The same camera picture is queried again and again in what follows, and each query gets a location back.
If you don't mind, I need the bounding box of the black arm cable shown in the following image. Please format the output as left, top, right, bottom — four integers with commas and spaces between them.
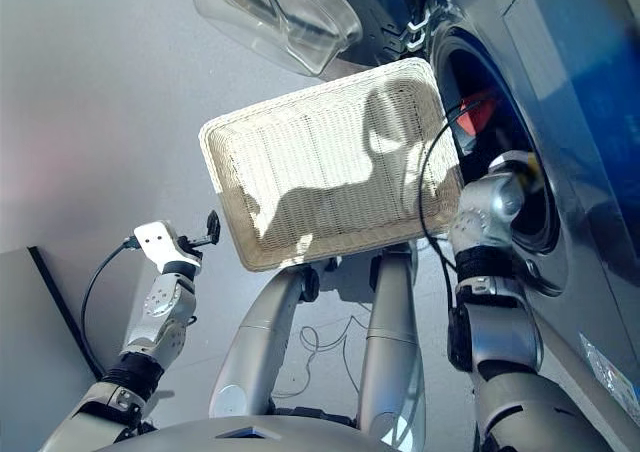
418, 89, 501, 323
80, 236, 141, 378

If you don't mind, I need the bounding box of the silver robot leg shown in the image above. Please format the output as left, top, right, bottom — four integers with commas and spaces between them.
357, 244, 426, 452
208, 264, 321, 421

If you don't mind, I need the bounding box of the thin white floor cable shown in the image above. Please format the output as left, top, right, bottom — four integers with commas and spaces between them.
272, 314, 371, 408

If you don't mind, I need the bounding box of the grey washing machine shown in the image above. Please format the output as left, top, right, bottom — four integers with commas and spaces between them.
389, 0, 640, 452

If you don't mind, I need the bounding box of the grey robot torso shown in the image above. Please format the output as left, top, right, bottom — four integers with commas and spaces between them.
94, 416, 396, 452

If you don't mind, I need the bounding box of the pale washer product sticker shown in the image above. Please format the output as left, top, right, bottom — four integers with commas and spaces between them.
578, 331, 640, 416

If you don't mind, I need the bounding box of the round washing machine door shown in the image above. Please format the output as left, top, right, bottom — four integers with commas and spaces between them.
192, 0, 436, 78

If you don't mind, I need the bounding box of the coral red garment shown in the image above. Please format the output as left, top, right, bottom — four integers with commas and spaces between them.
452, 91, 501, 136

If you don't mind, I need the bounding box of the pale woven laundry basket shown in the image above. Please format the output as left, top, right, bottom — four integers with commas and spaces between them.
198, 57, 464, 273

